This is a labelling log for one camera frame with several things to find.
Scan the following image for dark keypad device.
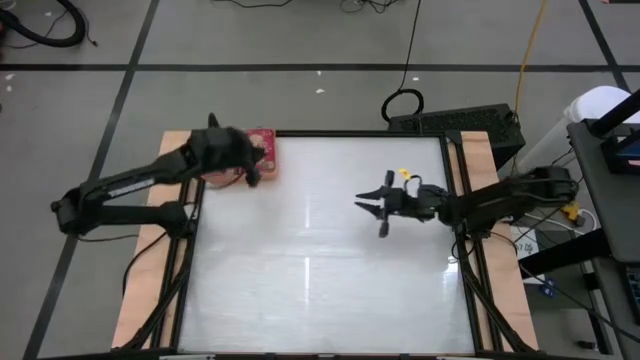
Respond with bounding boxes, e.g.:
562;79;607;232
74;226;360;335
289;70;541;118
622;264;640;326

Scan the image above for thin black floor cable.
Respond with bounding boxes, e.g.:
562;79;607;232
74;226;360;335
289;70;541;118
518;262;640;346

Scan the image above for black desk crossbar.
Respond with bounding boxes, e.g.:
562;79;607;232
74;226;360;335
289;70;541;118
517;227;614;279

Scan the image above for black table frame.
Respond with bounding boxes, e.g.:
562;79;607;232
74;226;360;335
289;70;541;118
117;128;540;360

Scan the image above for yellow cable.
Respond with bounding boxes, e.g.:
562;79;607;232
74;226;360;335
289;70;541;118
512;0;550;126

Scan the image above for yellow power plug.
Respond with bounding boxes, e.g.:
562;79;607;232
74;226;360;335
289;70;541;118
560;201;585;225

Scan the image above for black computer case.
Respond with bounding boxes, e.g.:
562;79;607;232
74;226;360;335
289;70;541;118
387;103;527;170

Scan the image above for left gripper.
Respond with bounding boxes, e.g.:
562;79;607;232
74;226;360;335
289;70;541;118
192;127;266;189

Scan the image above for white paper sheet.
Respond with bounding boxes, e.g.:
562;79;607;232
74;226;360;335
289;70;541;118
510;225;542;260

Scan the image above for white cable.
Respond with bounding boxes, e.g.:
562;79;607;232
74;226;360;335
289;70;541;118
524;207;600;235

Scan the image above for light wooden board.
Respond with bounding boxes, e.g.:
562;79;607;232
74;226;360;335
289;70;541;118
110;130;207;350
458;130;540;351

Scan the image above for thick black hose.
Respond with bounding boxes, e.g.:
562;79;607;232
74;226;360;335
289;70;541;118
0;0;87;49

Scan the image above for white lined bin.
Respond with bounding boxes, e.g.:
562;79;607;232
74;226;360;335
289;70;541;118
517;85;634;206

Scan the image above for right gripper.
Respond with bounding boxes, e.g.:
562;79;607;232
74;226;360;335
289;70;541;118
354;170;449;238

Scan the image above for black desk bar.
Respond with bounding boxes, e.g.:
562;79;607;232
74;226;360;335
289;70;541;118
589;88;640;137

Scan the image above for red popcorn bag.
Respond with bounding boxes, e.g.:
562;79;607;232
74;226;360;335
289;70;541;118
244;128;276;174

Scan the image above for black coiled power cable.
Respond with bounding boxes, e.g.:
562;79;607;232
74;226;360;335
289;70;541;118
380;0;425;125

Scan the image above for tangled black cables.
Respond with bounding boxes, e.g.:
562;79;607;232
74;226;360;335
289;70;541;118
338;0;404;15

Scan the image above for black screen device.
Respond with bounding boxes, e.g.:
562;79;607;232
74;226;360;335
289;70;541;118
599;134;640;175

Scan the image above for grey side desk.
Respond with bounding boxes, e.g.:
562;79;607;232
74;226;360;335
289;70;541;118
567;119;640;360

